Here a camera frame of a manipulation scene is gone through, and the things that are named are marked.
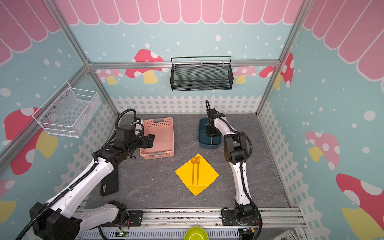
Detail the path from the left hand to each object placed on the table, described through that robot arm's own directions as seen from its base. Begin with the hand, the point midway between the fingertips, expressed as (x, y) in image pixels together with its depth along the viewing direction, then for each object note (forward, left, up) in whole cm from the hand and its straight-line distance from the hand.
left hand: (146, 137), depth 79 cm
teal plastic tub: (+9, -32, -16) cm, 37 cm away
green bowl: (-40, -27, -20) cm, 53 cm away
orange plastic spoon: (-2, -25, -21) cm, 33 cm away
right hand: (+18, -36, -21) cm, 46 cm away
